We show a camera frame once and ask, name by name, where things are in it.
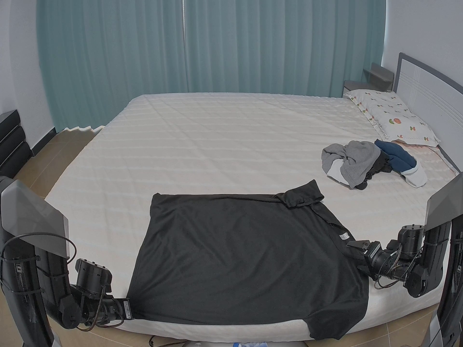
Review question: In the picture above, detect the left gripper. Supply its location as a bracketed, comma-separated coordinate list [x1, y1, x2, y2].
[114, 297, 135, 322]

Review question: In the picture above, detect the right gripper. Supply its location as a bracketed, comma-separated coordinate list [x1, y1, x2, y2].
[356, 250, 390, 280]

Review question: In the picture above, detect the black T-shirt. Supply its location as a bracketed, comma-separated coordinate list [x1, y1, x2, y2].
[127, 179, 369, 340]

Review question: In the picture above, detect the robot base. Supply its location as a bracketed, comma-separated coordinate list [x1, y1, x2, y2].
[184, 340, 275, 347]

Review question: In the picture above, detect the pile of clothes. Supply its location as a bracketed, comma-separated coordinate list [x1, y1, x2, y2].
[321, 139, 427, 190]

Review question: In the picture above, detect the bed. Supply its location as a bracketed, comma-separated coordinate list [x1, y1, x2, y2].
[43, 52, 463, 339]

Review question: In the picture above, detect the white printed pillow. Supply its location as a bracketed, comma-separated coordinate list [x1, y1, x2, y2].
[344, 89, 442, 147]

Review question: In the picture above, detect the grey bedside table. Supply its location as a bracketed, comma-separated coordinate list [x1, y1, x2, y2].
[342, 62, 395, 98]

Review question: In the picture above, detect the black chest of drawers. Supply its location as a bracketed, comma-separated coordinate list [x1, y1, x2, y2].
[0, 109, 33, 178]

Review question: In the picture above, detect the blue-green curtain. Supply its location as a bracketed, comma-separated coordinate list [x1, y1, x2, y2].
[183, 0, 387, 97]
[36, 0, 187, 133]

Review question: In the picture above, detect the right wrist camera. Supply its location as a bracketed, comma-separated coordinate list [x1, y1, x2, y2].
[347, 241, 382, 257]

